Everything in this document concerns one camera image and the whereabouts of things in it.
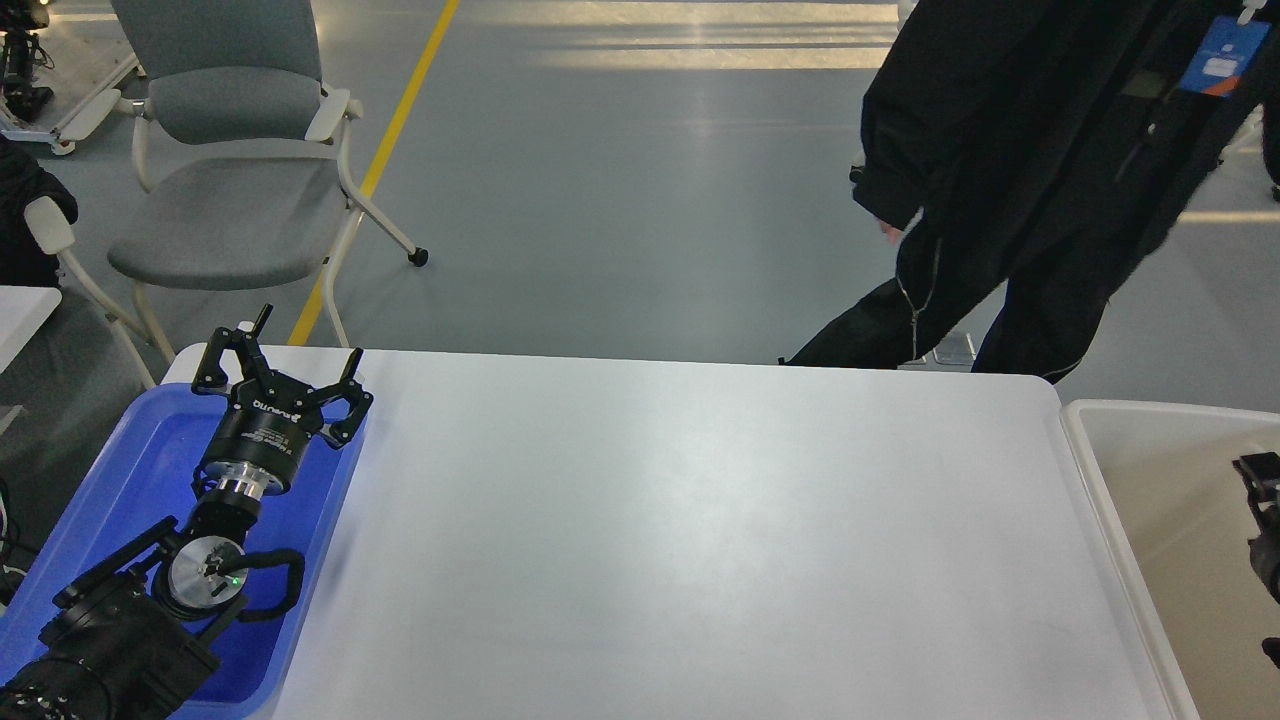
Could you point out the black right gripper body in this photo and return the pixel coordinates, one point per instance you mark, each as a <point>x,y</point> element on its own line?
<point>1264,558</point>

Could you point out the blue plastic tray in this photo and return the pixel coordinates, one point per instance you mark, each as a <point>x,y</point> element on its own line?
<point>143,474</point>

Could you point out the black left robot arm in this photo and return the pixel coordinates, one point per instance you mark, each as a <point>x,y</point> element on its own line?
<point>176,583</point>

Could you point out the white plastic bin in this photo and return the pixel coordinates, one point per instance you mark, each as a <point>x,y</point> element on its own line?
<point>1177,526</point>

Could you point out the white side table left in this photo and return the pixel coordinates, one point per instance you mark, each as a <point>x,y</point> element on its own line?
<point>23,311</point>

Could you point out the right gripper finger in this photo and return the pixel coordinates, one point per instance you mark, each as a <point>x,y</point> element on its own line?
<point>1260,476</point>

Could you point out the blue id badge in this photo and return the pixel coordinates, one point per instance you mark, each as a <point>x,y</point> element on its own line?
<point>1227,49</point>

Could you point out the white chair armrest left edge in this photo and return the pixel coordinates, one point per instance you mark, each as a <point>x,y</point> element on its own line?
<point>55,237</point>

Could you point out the robot base far left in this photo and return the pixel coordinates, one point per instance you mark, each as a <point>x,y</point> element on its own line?
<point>65,64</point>

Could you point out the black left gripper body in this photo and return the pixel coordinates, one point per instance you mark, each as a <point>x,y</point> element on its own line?
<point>267,426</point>

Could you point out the person's hand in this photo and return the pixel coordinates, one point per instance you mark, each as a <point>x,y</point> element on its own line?
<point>892,234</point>

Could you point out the right metal floor plate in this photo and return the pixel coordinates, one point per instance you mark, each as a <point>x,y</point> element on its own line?
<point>955,349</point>

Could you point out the person in black clothes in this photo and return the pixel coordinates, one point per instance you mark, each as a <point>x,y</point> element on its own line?
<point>1036,147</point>

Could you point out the grey chair near left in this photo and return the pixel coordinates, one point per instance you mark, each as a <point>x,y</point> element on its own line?
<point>223,71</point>

